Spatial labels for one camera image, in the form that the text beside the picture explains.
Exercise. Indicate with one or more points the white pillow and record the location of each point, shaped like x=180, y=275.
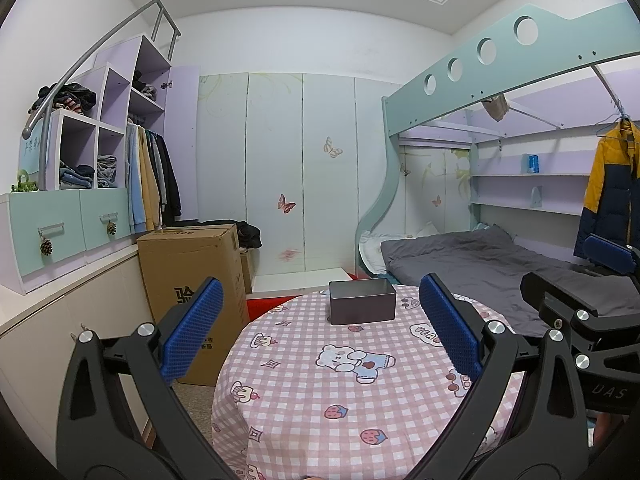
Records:
x=372, y=255

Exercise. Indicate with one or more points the pink checkered round table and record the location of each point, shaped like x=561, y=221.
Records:
x=310, y=410

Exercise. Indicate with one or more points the pink butterfly sticker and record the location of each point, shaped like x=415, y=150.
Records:
x=286, y=204

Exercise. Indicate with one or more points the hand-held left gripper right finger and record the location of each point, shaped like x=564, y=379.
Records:
x=450, y=330

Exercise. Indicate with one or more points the grey bed mattress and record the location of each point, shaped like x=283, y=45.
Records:
x=475, y=265

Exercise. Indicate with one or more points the green decor plant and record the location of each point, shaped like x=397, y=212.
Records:
x=25, y=185

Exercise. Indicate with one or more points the yellow and navy jacket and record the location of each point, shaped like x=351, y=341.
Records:
x=607, y=185

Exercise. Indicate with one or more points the pink flower sticker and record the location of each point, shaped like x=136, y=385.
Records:
x=287, y=255

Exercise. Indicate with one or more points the folded clothes on wardrobe shelf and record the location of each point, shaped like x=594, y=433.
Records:
x=145, y=87

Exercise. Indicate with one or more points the beige butterfly sticker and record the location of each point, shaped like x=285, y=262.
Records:
x=332, y=147

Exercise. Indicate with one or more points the blue can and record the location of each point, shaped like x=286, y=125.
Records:
x=532, y=164

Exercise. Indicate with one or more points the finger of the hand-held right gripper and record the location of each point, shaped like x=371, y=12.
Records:
x=560, y=300
x=612, y=255

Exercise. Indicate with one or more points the row of hanging clothes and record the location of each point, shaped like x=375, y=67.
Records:
x=150, y=180

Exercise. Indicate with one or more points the lilac bed shelf unit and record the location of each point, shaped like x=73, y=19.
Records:
x=530, y=190

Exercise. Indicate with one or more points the lilac wardrobe shelf unit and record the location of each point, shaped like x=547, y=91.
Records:
x=182, y=135

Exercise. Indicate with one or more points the brown cloth pouch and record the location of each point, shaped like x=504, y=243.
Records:
x=495, y=108

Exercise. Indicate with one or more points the white flat board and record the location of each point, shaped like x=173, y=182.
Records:
x=295, y=280

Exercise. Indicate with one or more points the grey metal handrail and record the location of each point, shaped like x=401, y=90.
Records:
x=100, y=35

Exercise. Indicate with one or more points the silver metal tin box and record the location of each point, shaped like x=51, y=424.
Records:
x=362, y=305

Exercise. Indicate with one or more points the folded blue jeans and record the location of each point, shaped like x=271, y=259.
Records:
x=77, y=176

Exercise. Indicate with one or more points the white low cabinet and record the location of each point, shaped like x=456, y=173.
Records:
x=50, y=320

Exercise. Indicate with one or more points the small orange butterfly sticker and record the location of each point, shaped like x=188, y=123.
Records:
x=436, y=200

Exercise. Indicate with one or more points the teal bunk bed frame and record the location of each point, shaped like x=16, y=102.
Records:
x=470, y=90

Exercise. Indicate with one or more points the small cardboard box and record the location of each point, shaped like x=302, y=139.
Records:
x=246, y=272

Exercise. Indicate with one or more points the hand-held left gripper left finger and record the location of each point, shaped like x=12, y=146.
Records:
x=192, y=330

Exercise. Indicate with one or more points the pinecone ornament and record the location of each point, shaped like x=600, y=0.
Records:
x=46, y=247
x=111, y=228

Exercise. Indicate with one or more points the teal drawer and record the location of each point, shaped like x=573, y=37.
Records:
x=105, y=210
x=30, y=215

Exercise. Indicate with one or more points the large cardboard box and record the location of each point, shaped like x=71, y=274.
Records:
x=185, y=270

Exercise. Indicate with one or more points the small grey shelf ornament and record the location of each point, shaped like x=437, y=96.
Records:
x=536, y=197

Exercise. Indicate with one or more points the red ottoman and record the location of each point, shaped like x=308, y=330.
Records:
x=270, y=302

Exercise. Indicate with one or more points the folded grey clothes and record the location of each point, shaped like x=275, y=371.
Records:
x=106, y=172

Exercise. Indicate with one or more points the dark striped clothes pile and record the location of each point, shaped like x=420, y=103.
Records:
x=67, y=97

